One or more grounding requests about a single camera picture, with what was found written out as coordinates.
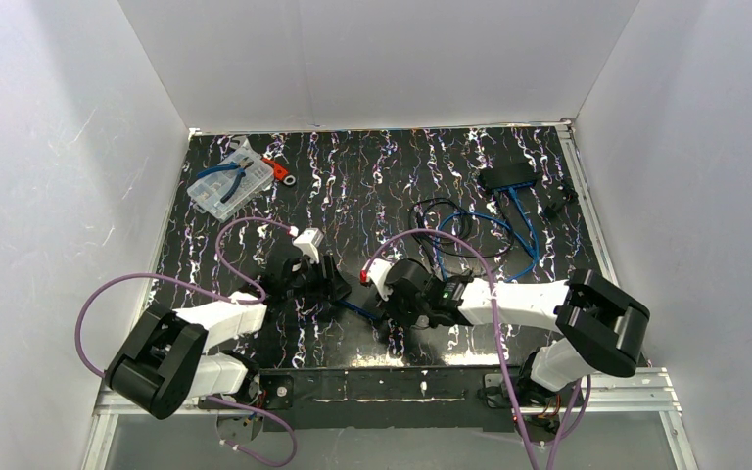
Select black ethernet cable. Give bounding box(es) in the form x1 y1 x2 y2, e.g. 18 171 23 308
408 197 517 260

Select grey ribbed network switch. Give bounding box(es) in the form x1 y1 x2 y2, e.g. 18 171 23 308
477 163 539 193

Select black switch with blue ports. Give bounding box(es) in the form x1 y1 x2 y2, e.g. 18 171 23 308
334 298 384 321

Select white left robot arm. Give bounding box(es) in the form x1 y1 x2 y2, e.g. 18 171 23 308
103 255 353 419

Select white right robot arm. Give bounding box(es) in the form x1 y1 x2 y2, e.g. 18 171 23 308
360 259 650 400

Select red black tool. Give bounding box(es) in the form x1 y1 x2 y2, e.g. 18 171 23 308
262 158 297 187

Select black base bar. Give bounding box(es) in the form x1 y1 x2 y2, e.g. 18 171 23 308
260 366 514 432

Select clear plastic parts box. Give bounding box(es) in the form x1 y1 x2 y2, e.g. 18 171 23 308
186 146 274 222

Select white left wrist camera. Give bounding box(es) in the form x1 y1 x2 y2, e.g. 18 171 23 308
292 228 324 264

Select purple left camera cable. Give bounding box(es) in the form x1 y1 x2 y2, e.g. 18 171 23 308
74 216 300 468

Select purple camera cable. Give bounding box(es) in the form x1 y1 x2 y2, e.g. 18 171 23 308
74 216 300 468
362 228 592 470

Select blue handled pliers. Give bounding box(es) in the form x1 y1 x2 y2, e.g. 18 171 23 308
197 159 254 204

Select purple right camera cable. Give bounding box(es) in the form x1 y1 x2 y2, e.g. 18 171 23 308
362 228 592 470

